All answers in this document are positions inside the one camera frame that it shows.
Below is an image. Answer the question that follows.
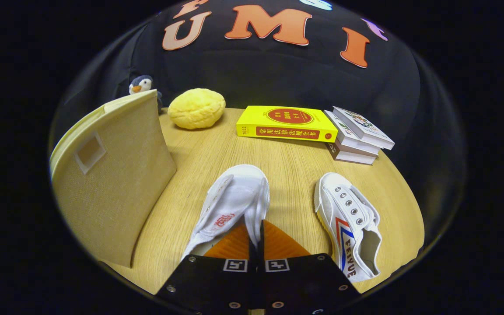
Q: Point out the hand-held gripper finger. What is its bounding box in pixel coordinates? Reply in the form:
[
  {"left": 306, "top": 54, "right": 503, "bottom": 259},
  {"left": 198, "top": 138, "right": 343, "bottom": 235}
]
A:
[
  {"left": 155, "top": 223, "right": 259, "bottom": 315},
  {"left": 259, "top": 220, "right": 362, "bottom": 315}
]

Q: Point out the white canvas shoe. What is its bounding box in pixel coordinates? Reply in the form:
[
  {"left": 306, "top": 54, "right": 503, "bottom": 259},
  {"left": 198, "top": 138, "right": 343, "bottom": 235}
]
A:
[
  {"left": 181, "top": 164, "right": 271, "bottom": 262},
  {"left": 314, "top": 172, "right": 383, "bottom": 283}
]

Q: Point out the beige fabric storage box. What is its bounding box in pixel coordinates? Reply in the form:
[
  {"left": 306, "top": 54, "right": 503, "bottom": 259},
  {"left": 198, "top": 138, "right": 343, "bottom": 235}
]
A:
[{"left": 50, "top": 89, "right": 178, "bottom": 268}]

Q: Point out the yellow book with red circle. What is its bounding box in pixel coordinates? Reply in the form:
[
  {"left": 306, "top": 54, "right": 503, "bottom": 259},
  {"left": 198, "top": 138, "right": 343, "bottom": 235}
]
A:
[{"left": 236, "top": 105, "right": 339, "bottom": 143}]

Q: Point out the yellow round plush cushion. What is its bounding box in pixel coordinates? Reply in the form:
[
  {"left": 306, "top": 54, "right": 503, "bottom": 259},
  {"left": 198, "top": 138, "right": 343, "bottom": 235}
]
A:
[{"left": 167, "top": 88, "right": 226, "bottom": 130}]

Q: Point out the white book with illustrated cover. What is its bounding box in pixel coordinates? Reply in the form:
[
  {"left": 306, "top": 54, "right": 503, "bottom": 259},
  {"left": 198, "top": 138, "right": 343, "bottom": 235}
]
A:
[{"left": 332, "top": 106, "right": 396, "bottom": 151}]

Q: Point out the black backdrop cloth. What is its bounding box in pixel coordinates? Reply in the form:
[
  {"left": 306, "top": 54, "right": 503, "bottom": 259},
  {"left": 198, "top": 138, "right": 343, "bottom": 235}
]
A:
[{"left": 53, "top": 0, "right": 467, "bottom": 245}]

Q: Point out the penguin plush toy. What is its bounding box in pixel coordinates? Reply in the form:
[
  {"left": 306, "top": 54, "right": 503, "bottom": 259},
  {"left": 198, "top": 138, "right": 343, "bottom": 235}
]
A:
[{"left": 129, "top": 75, "right": 164, "bottom": 115}]

